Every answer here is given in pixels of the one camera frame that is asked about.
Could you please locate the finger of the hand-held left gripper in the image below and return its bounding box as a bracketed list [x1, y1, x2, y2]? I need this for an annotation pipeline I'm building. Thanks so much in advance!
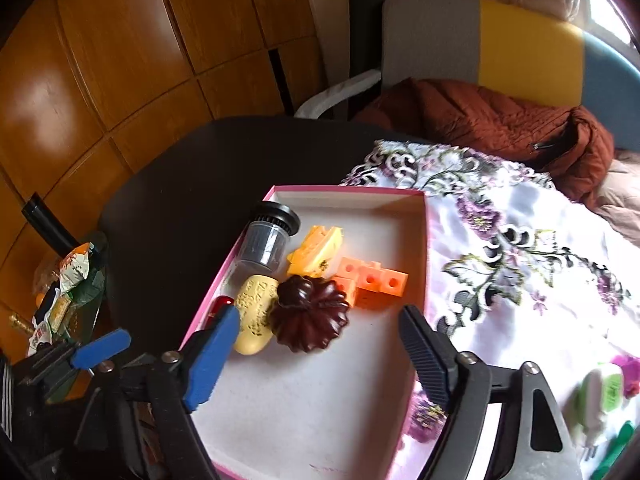
[70, 329, 132, 370]

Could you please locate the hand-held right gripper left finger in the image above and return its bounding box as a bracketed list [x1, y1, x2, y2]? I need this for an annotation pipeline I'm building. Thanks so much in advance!
[75, 305, 242, 480]

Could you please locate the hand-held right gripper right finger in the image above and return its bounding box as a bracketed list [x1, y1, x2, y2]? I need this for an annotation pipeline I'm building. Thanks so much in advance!
[398, 304, 583, 480]

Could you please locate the red plastic tool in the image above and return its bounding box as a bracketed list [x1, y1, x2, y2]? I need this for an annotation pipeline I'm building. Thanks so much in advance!
[209, 296, 236, 321]

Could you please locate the yellow potato-shaped toy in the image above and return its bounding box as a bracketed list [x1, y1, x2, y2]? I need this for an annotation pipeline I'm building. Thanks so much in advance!
[232, 275, 280, 356]

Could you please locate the orange holed block toy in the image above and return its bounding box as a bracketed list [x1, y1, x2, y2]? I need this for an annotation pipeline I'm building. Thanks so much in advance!
[332, 256, 408, 308]

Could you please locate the dark brown fluted mold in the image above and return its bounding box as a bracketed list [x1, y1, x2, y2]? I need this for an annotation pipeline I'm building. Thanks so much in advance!
[270, 275, 351, 354]

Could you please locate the pink-rimmed white cardboard box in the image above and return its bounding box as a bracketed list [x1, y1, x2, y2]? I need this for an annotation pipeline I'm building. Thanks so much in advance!
[180, 185, 433, 480]

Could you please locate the clear jar with black lid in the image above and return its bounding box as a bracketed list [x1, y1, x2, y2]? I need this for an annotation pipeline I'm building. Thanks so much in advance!
[235, 201, 301, 273]

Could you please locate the yellow orange wedge toy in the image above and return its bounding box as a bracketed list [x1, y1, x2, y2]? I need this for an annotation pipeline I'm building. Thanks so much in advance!
[286, 225, 346, 277]

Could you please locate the green white plastic device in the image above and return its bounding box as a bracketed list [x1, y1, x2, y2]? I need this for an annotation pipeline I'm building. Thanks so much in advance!
[572, 362, 623, 448]

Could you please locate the magenta perforated ball toy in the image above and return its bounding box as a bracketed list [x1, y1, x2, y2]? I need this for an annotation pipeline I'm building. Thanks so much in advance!
[610, 354, 640, 386]

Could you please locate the green plastic plunger tool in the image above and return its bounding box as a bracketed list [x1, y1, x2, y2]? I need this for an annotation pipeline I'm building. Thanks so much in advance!
[590, 422, 640, 480]

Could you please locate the round green glass table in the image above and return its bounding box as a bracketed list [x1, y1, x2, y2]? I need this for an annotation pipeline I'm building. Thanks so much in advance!
[30, 230, 113, 401]

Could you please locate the yellow snack packet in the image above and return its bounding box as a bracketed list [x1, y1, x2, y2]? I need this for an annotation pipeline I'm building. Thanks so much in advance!
[47, 297, 73, 333]

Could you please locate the white floral embroidered tablecloth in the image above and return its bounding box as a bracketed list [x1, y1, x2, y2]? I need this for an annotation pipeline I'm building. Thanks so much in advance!
[340, 139, 640, 480]

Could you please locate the black pipe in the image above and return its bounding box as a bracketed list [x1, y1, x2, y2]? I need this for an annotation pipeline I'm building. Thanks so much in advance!
[21, 192, 81, 256]

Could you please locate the rust brown quilted jacket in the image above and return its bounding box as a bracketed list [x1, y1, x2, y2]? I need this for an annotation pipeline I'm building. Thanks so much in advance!
[355, 77, 616, 206]

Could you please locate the pale pink bedding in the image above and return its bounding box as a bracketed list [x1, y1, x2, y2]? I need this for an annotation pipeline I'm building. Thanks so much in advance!
[595, 152, 640, 248]

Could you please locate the white padded armrest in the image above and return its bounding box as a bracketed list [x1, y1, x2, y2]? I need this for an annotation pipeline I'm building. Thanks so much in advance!
[294, 69, 383, 120]

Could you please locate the glossy wooden wardrobe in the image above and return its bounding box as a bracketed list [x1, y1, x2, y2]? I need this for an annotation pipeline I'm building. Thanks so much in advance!
[0, 0, 326, 321]

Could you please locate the grey yellow blue chair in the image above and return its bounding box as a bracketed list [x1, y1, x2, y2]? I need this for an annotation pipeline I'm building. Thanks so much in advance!
[381, 0, 640, 151]

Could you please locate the bright window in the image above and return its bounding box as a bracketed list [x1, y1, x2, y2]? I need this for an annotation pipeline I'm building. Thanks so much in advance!
[582, 0, 631, 41]

